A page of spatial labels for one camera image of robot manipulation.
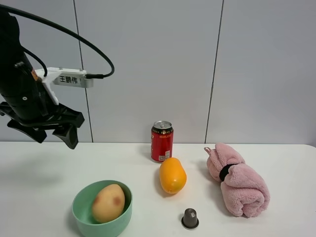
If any brown coffee capsule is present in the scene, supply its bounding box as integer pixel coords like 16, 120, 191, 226
181, 208, 199, 230

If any white labelled wrist camera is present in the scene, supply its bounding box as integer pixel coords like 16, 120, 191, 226
35, 67, 93, 105

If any rolled pink towel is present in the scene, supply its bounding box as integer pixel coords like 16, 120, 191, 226
204, 143, 270, 218

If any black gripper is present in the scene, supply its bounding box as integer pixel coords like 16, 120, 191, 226
0, 50, 84, 149

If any red soda can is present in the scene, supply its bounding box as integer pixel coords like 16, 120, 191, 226
151, 120, 174, 162

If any black cable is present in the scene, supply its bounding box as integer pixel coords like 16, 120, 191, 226
0, 5, 115, 79

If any black hair tie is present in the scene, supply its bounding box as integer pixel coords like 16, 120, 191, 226
219, 163, 239, 183

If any yellow peach fruit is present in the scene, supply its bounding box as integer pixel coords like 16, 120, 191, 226
92, 184, 125, 223

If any orange mango fruit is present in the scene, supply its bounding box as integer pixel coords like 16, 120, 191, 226
159, 158, 187, 195

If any green plastic bowl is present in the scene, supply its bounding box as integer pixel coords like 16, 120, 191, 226
72, 180, 133, 237

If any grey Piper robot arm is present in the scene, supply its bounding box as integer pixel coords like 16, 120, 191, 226
0, 10, 84, 149

